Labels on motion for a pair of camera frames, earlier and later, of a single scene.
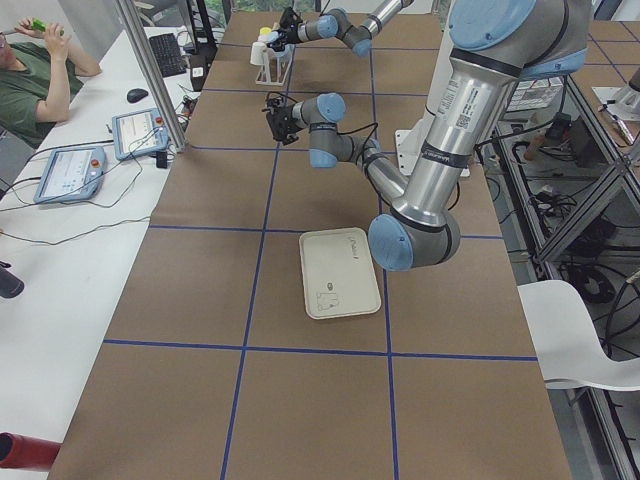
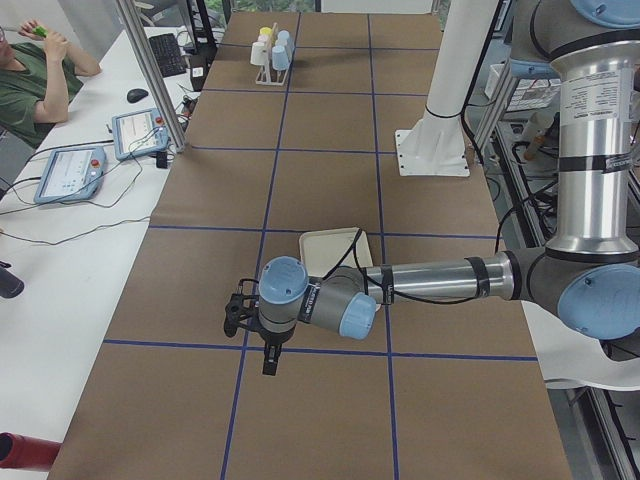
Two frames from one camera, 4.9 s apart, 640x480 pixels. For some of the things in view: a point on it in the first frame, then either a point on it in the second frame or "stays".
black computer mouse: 136,94 stays
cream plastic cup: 257,53 stays
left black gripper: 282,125 -> 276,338
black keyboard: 168,55 stays
